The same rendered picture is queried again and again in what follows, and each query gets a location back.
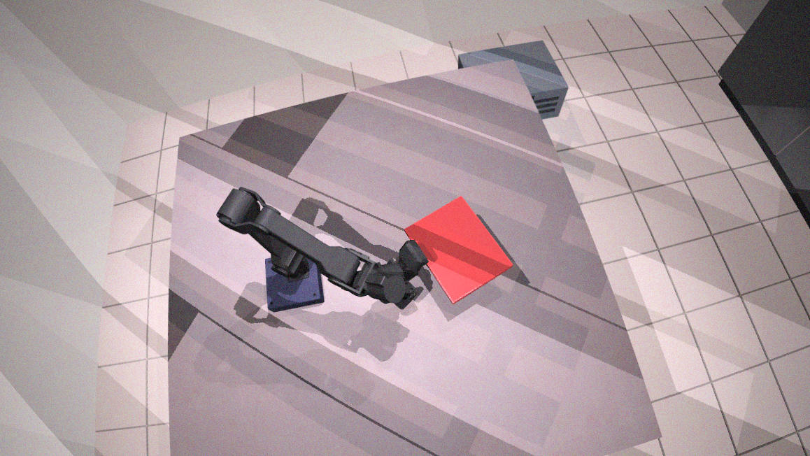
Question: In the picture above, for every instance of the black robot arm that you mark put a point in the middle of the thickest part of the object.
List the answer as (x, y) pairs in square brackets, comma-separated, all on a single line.
[(289, 246)]

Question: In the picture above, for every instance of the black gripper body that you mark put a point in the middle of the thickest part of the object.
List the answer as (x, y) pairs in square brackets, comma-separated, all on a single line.
[(410, 257)]

